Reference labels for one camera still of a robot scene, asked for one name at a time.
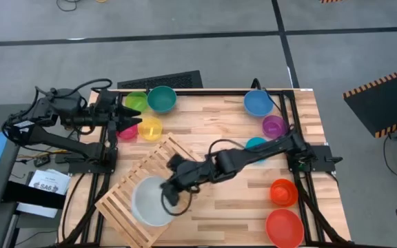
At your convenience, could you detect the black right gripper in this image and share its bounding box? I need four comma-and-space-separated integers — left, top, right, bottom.
159, 154, 217, 208

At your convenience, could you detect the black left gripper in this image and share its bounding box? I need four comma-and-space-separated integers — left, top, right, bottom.
91, 89, 144, 134

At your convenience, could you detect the small pink bowl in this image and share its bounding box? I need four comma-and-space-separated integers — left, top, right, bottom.
116, 124, 139, 141

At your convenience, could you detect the large white translucent bowl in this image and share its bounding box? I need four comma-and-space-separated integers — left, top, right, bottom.
130, 175, 186, 228

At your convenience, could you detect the small yellow bowl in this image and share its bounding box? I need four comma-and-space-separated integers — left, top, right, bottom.
137, 115, 164, 142

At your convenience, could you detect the small teal bowl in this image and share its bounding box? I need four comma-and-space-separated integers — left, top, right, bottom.
245, 136, 269, 164

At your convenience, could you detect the small orange bowl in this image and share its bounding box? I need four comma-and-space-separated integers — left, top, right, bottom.
269, 178, 300, 208

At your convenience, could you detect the large blue bowl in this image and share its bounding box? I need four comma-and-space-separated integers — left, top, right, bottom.
243, 89, 275, 118

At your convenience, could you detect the slatted wooden shelf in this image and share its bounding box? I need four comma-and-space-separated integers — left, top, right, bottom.
94, 132, 207, 248

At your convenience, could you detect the small light green bowl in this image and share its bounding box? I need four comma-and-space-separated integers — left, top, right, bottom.
125, 91, 149, 113

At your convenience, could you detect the large teal green bowl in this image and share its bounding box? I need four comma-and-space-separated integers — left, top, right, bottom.
146, 85, 178, 115

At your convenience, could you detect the black floor vent grille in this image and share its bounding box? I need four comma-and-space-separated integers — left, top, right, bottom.
116, 70, 204, 90

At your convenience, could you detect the small black controller box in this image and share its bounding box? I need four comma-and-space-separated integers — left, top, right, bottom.
33, 153, 52, 168

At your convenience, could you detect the white printed paper sheet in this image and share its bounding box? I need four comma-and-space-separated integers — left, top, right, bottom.
28, 168, 72, 196

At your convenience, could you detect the large red orange bowl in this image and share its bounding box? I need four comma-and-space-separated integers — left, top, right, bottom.
264, 207, 305, 245

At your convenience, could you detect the small purple bowl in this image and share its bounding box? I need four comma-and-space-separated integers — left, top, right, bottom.
261, 114, 288, 140

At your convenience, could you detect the plain white paper sheet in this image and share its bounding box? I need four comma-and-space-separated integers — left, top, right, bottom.
15, 202, 60, 219

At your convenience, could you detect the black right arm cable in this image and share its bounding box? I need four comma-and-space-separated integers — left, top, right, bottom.
160, 187, 194, 218
206, 138, 247, 163

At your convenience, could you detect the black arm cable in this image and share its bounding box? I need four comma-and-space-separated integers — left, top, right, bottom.
206, 138, 247, 163
34, 78, 114, 101
160, 187, 194, 218

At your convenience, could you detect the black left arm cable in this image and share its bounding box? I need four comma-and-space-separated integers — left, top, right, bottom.
34, 78, 114, 101

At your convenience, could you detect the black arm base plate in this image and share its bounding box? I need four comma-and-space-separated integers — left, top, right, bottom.
286, 144, 344, 174
67, 147, 119, 175

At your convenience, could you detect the black table cable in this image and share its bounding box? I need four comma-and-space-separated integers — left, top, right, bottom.
250, 77, 291, 120

